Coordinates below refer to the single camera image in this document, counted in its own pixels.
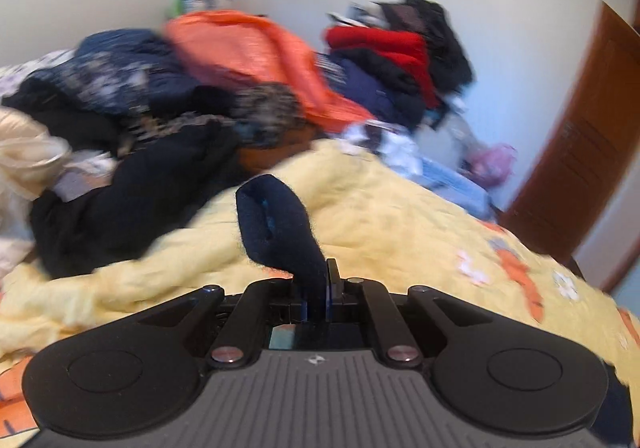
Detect yellow floral bed quilt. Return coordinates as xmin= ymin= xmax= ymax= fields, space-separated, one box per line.
xmin=0 ymin=138 xmax=640 ymax=448

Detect black garment on bed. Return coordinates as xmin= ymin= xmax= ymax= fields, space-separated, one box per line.
xmin=30 ymin=122 xmax=246 ymax=279

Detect light blue towel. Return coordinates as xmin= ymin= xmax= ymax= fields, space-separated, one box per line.
xmin=398 ymin=156 xmax=492 ymax=219

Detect dark floral padded jacket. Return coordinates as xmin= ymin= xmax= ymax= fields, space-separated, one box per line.
xmin=0 ymin=27 xmax=237 ymax=149

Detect brown wooden door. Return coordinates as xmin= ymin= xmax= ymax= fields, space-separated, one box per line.
xmin=499 ymin=4 xmax=639 ymax=264

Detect cream fluffy garment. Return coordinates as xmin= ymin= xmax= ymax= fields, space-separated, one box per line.
xmin=1 ymin=108 xmax=70 ymax=275

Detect purple plastic bag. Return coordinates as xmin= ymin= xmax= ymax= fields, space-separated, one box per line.
xmin=465 ymin=143 xmax=518 ymax=189

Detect orange jacket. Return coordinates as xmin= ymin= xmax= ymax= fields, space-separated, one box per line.
xmin=163 ymin=10 xmax=373 ymax=134

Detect grey navy knit sweater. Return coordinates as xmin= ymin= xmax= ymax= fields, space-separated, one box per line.
xmin=235 ymin=175 xmax=329 ymax=323

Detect red garment on pile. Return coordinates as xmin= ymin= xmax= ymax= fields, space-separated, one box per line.
xmin=324 ymin=26 xmax=439 ymax=108

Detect black garment atop pile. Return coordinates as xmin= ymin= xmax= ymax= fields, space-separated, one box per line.
xmin=347 ymin=0 xmax=475 ymax=94

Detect navy clothes in pile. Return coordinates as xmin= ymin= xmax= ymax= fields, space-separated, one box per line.
xmin=316 ymin=48 xmax=426 ymax=131

